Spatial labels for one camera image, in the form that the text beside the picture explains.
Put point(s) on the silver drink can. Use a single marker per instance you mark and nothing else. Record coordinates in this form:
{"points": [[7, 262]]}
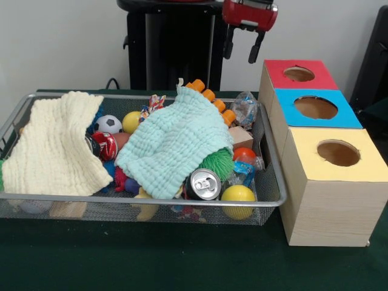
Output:
{"points": [[203, 185]]}

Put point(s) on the cream cloth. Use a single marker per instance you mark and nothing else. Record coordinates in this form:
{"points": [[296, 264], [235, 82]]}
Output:
{"points": [[54, 145]]}

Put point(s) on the green spiky ball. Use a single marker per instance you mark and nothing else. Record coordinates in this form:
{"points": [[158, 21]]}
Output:
{"points": [[216, 163]]}

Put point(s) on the yellow ball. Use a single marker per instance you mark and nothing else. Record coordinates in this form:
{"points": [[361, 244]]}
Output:
{"points": [[131, 122], [238, 192]]}

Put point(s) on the orange toy building block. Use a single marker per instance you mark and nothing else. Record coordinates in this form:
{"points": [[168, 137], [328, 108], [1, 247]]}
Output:
{"points": [[209, 94]]}

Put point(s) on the shallow mesh bin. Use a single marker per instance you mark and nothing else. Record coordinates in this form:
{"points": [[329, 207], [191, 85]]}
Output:
{"points": [[91, 200]]}

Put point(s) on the small soccer ball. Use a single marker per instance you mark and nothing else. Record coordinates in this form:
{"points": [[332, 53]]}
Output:
{"points": [[107, 124]]}

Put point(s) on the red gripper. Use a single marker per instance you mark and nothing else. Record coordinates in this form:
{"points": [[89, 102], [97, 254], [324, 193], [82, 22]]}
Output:
{"points": [[250, 12]]}

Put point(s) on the wooden box with three holes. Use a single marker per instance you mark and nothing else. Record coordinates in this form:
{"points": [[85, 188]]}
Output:
{"points": [[333, 212]]}

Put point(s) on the clear plastic bottle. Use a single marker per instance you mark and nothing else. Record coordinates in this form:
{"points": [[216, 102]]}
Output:
{"points": [[245, 109]]}

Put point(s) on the red orange ball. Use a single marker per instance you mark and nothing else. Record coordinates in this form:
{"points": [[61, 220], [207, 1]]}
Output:
{"points": [[242, 152]]}

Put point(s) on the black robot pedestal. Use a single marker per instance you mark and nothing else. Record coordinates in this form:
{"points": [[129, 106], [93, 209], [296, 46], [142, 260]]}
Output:
{"points": [[182, 45]]}

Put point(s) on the crushed red can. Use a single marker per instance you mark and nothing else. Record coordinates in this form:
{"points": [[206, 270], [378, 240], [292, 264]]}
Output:
{"points": [[106, 145]]}

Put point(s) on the mint green cloth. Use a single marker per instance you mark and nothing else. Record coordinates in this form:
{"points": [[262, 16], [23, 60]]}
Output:
{"points": [[175, 145]]}

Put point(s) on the dark green table cloth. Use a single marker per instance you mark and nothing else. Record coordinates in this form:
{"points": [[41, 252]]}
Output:
{"points": [[379, 115], [182, 260]]}

